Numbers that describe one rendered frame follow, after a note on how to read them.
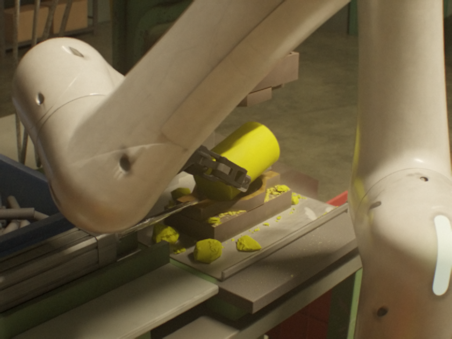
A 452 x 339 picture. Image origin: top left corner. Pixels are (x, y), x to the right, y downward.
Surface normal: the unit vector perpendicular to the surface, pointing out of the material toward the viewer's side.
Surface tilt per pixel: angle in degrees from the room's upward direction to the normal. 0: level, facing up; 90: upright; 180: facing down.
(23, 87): 68
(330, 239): 0
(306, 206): 0
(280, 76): 90
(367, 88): 91
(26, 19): 90
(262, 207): 90
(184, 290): 0
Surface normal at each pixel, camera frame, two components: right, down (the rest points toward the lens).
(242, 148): 0.27, -0.56
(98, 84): 0.51, -0.69
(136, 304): 0.03, -0.93
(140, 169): 0.25, 0.48
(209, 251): -0.09, -0.72
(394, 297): -0.66, 0.26
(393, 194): -0.34, -0.90
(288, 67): 0.76, 0.25
